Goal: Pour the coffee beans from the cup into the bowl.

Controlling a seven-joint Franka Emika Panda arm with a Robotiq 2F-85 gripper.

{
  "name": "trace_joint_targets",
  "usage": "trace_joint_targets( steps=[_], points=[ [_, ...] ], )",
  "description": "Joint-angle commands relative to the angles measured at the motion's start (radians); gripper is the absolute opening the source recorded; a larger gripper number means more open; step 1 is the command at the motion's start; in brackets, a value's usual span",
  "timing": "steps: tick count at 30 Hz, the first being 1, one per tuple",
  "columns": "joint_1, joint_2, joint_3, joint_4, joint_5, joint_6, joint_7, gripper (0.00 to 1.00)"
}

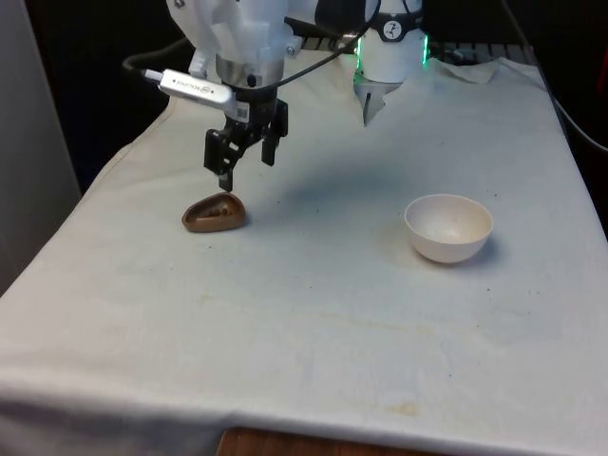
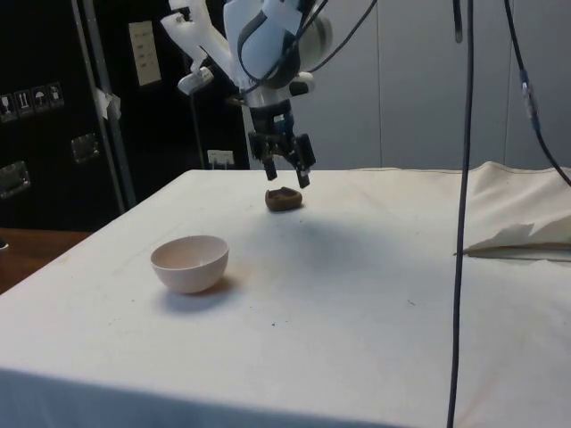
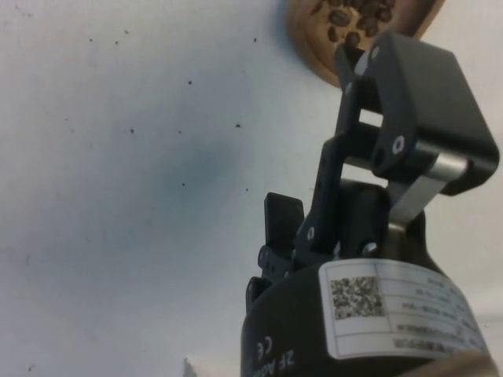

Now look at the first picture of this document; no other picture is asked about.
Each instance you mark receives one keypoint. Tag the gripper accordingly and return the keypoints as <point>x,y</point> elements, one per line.
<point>256,109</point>

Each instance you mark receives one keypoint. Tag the brown cup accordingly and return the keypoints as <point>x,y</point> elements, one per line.
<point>237,223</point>

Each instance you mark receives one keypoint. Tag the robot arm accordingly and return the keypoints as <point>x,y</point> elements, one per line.
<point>228,28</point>

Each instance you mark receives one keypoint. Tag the coffee beans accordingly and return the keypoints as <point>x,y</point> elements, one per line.
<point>219,209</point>

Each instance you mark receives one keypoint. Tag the white bowl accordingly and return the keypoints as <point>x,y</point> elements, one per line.
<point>446,247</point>

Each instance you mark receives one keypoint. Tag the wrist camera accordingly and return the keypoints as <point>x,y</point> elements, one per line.
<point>195,88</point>

